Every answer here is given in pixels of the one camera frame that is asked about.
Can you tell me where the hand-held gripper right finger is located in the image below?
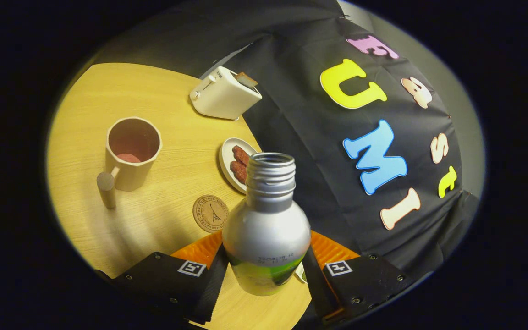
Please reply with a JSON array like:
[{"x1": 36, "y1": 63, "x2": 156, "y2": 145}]
[{"x1": 302, "y1": 231, "x2": 414, "y2": 324}]

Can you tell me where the brown sausage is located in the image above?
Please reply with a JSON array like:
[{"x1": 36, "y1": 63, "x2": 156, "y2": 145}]
[
  {"x1": 230, "y1": 160, "x2": 248, "y2": 185},
  {"x1": 232, "y1": 145, "x2": 251, "y2": 166}
]

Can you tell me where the black backdrop cloth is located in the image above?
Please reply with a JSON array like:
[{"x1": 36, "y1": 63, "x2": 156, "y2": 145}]
[{"x1": 94, "y1": 0, "x2": 480, "y2": 281}]

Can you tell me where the wooden table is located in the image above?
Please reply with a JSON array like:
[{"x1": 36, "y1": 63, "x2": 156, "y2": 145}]
[{"x1": 46, "y1": 63, "x2": 313, "y2": 330}]

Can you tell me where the small white plate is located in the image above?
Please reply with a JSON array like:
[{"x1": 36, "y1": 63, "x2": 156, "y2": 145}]
[{"x1": 219, "y1": 137, "x2": 262, "y2": 195}]

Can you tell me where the silver juice bottle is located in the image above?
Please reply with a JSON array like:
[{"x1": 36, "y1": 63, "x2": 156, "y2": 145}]
[{"x1": 222, "y1": 152, "x2": 312, "y2": 296}]

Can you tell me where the beige cup with wooden handle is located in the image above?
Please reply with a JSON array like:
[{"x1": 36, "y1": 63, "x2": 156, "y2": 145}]
[{"x1": 96, "y1": 117, "x2": 163, "y2": 210}]

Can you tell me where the toast slice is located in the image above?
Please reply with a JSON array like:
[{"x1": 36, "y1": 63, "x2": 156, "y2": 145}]
[{"x1": 234, "y1": 72, "x2": 259, "y2": 88}]

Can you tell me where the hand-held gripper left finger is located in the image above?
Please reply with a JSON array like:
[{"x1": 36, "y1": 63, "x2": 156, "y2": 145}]
[{"x1": 108, "y1": 229, "x2": 230, "y2": 325}]

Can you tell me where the white toaster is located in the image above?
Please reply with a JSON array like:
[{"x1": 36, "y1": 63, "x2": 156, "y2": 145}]
[{"x1": 189, "y1": 66, "x2": 263, "y2": 121}]

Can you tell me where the round cork coaster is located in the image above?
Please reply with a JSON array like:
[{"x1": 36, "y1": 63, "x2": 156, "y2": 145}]
[{"x1": 192, "y1": 195, "x2": 230, "y2": 234}]

